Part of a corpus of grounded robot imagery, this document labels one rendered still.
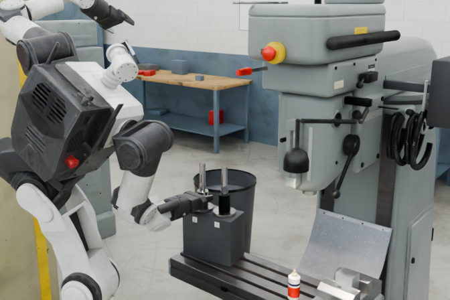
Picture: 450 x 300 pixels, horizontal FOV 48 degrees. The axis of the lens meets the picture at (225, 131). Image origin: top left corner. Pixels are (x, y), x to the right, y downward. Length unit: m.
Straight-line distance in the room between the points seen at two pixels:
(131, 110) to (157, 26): 6.66
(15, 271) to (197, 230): 1.39
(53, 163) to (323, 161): 0.79
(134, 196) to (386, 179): 0.96
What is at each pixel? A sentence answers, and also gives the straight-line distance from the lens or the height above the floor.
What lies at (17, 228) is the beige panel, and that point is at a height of 0.69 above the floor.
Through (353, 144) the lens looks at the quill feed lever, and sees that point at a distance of 1.63.
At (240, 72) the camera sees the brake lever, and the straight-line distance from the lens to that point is 1.45.
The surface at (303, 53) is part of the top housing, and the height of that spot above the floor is 1.76.
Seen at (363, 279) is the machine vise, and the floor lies 1.01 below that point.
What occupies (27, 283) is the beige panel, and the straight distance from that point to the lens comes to 3.21.
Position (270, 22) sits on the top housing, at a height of 1.84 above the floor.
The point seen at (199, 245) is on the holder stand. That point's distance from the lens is 2.05.
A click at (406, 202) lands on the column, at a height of 1.16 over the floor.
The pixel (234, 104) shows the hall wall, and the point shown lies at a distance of 7.21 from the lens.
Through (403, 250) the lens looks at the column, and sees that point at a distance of 2.12.
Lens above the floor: 1.89
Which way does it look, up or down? 14 degrees down
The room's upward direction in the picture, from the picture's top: straight up
